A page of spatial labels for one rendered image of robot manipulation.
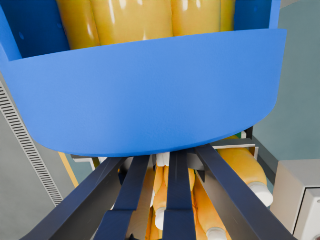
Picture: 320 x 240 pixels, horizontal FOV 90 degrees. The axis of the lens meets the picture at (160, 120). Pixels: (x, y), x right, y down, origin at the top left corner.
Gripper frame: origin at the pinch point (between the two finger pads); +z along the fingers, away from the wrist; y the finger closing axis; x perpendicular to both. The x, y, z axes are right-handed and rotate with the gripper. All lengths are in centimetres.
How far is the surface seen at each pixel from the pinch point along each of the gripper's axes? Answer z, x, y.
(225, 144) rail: 18.7, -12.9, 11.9
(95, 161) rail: 19.3, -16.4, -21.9
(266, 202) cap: 6.8, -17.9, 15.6
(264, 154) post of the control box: 29.8, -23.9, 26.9
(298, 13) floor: 116, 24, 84
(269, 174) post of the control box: 23.1, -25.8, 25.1
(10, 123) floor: 116, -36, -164
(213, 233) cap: 7.9, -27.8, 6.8
